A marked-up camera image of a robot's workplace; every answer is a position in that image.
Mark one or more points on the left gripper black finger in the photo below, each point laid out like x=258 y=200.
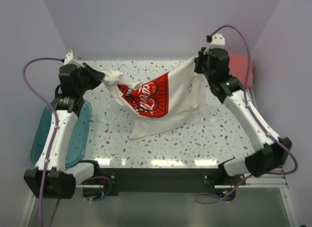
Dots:
x=90 y=84
x=96 y=75

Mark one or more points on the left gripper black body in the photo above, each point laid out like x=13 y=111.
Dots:
x=90 y=74

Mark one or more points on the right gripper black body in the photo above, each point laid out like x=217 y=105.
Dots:
x=201 y=62

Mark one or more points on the white t-shirt red print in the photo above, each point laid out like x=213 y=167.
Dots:
x=161 y=104

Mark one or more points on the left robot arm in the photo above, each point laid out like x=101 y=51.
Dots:
x=49 y=178

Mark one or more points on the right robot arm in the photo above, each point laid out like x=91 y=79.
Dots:
x=270 y=150

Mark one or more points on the folded pink t-shirt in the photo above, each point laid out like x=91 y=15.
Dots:
x=238 y=66

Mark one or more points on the teal transparent plastic bin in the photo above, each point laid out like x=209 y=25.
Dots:
x=78 y=140

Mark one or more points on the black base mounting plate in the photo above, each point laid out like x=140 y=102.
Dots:
x=112 y=181

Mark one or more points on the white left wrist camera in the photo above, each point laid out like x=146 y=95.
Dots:
x=71 y=58

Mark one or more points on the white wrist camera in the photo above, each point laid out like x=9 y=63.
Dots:
x=71 y=58
x=214 y=41

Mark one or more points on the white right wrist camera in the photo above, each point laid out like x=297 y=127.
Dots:
x=214 y=41

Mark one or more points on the aluminium frame rail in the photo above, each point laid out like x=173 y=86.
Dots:
x=274 y=179

